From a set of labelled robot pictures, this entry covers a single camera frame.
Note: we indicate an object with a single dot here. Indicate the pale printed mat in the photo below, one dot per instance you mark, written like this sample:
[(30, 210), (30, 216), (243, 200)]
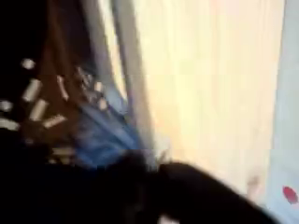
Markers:
[(289, 93)]

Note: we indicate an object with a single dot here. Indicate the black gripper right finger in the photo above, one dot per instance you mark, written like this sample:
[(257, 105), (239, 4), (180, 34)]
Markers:
[(211, 199)]

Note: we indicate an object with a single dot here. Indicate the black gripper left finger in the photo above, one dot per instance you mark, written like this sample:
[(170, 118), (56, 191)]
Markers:
[(40, 193)]

